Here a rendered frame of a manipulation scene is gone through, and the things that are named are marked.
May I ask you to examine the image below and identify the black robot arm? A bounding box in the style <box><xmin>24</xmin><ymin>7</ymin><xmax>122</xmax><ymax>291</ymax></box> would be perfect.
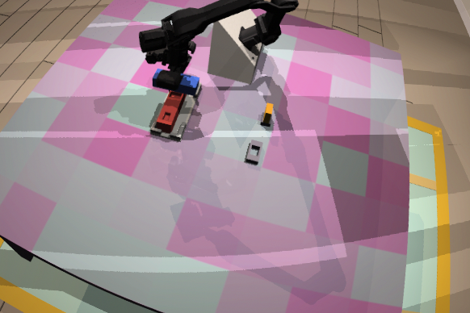
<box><xmin>139</xmin><ymin>0</ymin><xmax>299</xmax><ymax>66</ymax></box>

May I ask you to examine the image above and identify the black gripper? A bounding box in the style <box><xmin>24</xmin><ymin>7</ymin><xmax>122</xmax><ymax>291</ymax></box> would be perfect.
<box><xmin>156</xmin><ymin>40</ymin><xmax>196</xmax><ymax>90</ymax></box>

